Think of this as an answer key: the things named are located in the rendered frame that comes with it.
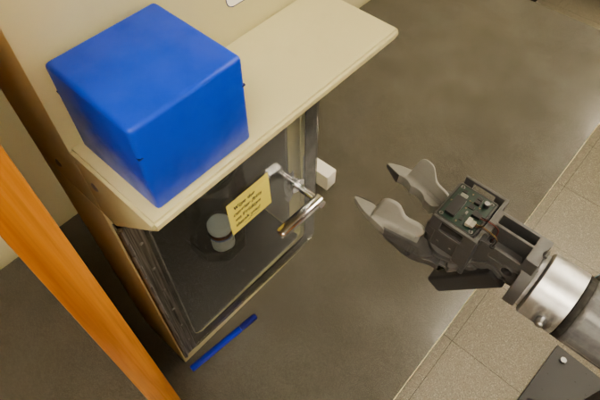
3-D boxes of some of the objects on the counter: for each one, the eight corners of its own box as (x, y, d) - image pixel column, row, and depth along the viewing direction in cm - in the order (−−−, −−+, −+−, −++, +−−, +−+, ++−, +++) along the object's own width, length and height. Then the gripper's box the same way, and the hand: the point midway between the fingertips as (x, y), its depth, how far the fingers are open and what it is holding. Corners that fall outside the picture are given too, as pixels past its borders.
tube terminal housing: (98, 274, 99) (-230, -205, 38) (223, 173, 114) (133, -290, 52) (185, 363, 89) (-72, -92, 28) (309, 240, 104) (323, -238, 42)
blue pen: (189, 367, 89) (188, 365, 88) (254, 314, 94) (254, 312, 93) (194, 372, 88) (192, 370, 87) (257, 319, 94) (257, 316, 93)
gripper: (576, 216, 55) (408, 118, 63) (519, 301, 49) (343, 180, 58) (545, 255, 61) (397, 162, 70) (492, 333, 56) (338, 221, 64)
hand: (379, 189), depth 66 cm, fingers open, 6 cm apart
